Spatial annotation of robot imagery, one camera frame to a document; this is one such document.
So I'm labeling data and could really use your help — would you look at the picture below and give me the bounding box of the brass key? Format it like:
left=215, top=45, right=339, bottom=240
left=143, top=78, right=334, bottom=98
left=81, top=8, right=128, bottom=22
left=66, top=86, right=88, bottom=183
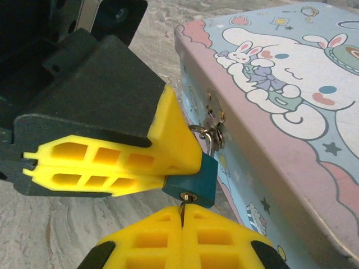
left=178, top=192, right=199, bottom=229

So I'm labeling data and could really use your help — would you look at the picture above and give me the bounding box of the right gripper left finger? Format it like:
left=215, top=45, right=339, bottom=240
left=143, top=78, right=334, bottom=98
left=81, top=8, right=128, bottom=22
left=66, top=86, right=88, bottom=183
left=77, top=205, right=183, bottom=269

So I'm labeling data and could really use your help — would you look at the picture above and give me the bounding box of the pastel cartoon tin box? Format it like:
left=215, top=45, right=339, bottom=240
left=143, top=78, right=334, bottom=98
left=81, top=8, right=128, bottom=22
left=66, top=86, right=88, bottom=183
left=173, top=1, right=359, bottom=269

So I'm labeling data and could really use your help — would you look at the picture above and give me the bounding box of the silver tin box latch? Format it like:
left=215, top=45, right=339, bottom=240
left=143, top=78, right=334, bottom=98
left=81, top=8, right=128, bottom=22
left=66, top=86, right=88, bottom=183
left=203, top=89, right=227, bottom=149

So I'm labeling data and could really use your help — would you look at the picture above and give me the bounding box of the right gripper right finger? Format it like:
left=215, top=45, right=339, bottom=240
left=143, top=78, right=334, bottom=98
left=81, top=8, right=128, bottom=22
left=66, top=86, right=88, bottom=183
left=183, top=203, right=291, bottom=269

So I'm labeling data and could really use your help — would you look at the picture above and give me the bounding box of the teal padlock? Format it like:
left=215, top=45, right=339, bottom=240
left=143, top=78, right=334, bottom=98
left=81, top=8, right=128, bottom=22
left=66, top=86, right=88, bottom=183
left=162, top=124, right=219, bottom=210

